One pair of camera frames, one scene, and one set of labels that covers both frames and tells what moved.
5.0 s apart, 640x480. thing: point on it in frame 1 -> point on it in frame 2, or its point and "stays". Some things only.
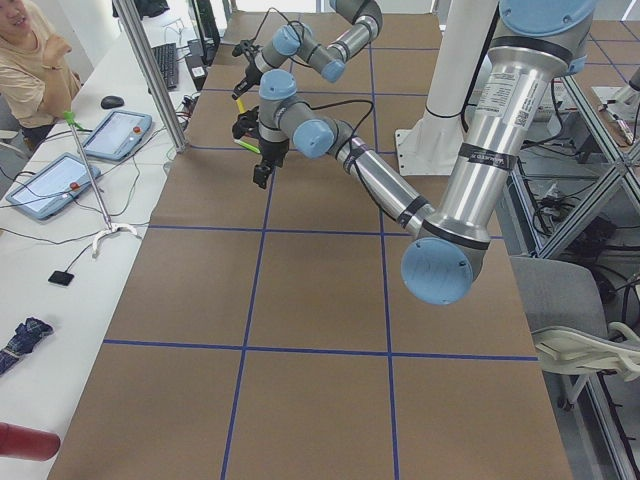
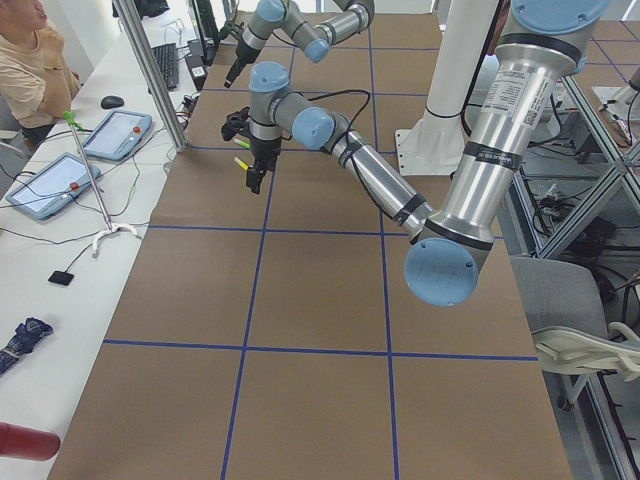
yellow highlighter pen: x=242 y=109 -> x=241 y=163
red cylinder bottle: x=27 y=443 stays
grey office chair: x=566 y=309 stays
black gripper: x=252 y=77 -> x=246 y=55
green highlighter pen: x=246 y=145 stays
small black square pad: x=63 y=278 stays
